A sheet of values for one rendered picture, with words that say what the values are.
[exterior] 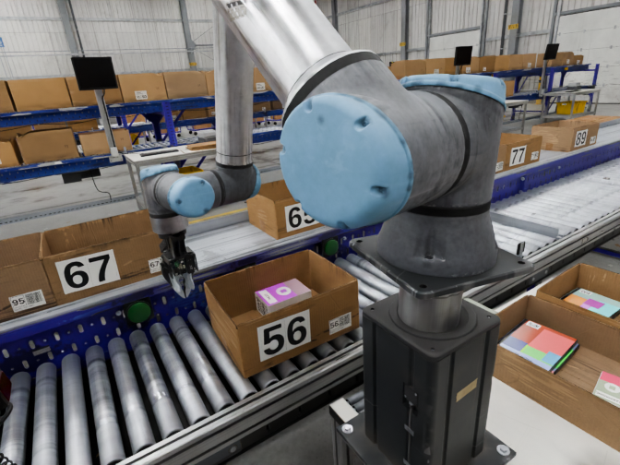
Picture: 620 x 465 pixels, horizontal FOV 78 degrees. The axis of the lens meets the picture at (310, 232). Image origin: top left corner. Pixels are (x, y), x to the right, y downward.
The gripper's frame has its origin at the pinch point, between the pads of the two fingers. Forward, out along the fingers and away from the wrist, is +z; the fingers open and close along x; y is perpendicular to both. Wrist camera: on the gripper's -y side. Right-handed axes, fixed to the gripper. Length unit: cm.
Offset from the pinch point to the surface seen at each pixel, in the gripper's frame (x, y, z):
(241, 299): 18.9, -6.4, 13.0
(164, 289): -1.3, -22.8, 8.6
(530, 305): 85, 55, 13
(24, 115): -37, -477, -38
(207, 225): 28, -60, 4
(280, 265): 34.5, -5.6, 5.1
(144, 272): -5.4, -29.0, 3.2
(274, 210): 46, -29, -6
